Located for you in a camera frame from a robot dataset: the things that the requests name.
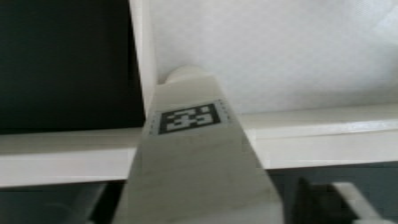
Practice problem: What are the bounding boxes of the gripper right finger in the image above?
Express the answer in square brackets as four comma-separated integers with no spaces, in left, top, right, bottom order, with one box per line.
[295,178,385,224]

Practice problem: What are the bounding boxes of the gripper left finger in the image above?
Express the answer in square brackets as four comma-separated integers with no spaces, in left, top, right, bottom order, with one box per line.
[41,183,105,224]

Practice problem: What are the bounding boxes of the white desk leg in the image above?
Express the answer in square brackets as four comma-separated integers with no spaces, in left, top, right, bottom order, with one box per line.
[112,66,284,224]

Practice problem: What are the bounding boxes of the white desk top tray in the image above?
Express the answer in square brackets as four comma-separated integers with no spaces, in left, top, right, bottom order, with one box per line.
[0,0,398,188]

